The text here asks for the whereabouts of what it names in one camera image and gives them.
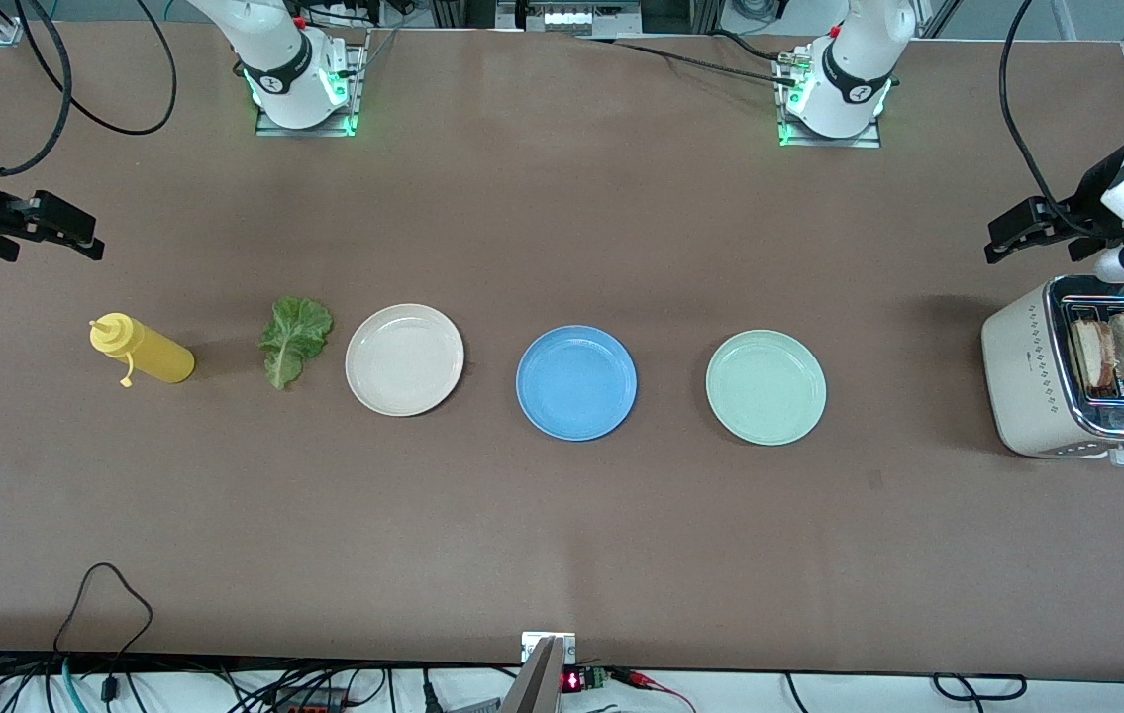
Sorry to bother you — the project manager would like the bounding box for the pale green plate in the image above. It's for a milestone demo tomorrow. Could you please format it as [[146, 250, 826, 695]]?
[[705, 330, 828, 447]]

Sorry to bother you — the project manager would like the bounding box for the yellow squeeze bottle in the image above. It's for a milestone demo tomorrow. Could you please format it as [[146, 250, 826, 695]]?
[[89, 312, 196, 388]]

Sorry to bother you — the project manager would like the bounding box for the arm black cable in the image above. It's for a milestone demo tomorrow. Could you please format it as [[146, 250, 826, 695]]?
[[0, 0, 178, 177], [1000, 0, 1092, 239]]

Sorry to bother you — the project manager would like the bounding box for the beige chrome toaster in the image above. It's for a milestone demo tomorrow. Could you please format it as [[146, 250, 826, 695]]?
[[980, 274, 1124, 466]]

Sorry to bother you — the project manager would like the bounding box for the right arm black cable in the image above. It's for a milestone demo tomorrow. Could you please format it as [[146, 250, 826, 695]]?
[[0, 0, 178, 177]]

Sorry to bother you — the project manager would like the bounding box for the black looped floor cable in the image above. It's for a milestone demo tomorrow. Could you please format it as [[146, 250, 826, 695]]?
[[933, 672, 1028, 703]]

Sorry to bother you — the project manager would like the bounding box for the green lettuce leaf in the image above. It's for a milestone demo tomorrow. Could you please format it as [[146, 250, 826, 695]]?
[[258, 296, 335, 391]]

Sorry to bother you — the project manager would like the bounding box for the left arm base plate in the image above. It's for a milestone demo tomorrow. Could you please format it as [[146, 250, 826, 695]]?
[[774, 50, 884, 150]]

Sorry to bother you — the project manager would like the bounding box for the black cable to base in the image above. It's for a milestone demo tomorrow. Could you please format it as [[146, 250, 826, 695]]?
[[581, 35, 800, 88]]

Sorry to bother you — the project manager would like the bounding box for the beige plate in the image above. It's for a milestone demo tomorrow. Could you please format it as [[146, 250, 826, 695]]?
[[345, 303, 465, 417]]

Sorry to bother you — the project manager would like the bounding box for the blue plate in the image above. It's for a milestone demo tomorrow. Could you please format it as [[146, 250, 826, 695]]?
[[516, 325, 638, 442]]

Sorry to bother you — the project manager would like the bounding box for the grey camera mount bar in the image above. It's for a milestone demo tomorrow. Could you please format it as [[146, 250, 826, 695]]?
[[500, 636, 564, 713]]

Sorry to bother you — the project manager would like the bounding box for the thin black cable loop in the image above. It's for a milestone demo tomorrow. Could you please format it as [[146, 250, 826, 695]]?
[[53, 562, 154, 657]]

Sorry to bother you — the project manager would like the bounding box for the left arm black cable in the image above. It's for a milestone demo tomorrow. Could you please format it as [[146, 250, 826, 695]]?
[[1000, 0, 1092, 239]]

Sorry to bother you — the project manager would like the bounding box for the small metal bracket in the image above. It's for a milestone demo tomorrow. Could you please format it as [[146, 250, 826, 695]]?
[[521, 631, 576, 664]]

